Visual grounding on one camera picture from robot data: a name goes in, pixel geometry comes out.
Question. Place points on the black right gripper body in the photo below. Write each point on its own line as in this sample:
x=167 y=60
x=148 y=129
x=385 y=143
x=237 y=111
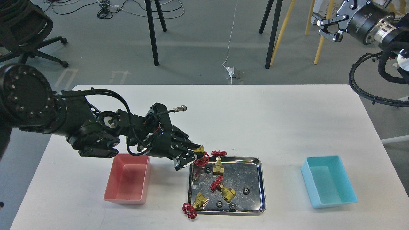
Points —
x=364 y=20

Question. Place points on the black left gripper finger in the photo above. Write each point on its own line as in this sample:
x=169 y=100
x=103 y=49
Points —
x=194 y=147
x=183 y=160

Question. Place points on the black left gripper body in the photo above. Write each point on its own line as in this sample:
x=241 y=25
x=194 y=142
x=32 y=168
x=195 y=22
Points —
x=169 y=142

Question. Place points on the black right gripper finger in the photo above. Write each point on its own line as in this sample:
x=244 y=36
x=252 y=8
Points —
x=318 y=18

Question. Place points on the brass valve red handle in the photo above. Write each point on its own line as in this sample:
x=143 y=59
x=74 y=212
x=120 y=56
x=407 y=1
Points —
x=200 y=201
x=202 y=157
x=228 y=194
x=218 y=169

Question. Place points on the small black gear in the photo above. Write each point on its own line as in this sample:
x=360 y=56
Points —
x=245 y=191
x=219 y=204
x=232 y=207
x=208 y=170

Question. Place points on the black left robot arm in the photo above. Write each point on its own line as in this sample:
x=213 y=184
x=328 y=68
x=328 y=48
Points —
x=91 y=120

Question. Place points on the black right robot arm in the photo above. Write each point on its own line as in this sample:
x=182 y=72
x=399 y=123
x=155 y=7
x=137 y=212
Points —
x=396 y=49

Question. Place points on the pink plastic box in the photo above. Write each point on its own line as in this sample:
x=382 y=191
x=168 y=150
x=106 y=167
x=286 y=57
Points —
x=128 y=181

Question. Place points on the blue plastic box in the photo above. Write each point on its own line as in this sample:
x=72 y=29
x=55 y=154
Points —
x=327 y=182

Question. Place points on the yellow wooden easel legs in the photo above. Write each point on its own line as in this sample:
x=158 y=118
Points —
x=285 y=22

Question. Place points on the black tripod stand right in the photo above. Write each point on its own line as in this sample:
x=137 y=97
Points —
x=278 y=9

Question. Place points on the black tripod stand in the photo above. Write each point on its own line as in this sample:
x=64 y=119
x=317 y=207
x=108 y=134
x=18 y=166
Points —
x=278 y=9
x=151 y=27

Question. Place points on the metal tray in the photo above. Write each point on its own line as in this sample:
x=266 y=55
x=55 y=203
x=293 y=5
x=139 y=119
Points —
x=239 y=173

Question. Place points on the black tripod stand left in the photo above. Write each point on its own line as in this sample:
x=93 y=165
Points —
x=151 y=27

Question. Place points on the black office chair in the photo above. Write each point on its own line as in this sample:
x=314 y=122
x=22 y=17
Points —
x=24 y=28

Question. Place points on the brass valve top red handle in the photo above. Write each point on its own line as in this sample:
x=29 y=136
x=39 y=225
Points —
x=218 y=169

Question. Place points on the brass valve bottom red handle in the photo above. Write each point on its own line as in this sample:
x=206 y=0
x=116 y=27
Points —
x=200 y=201

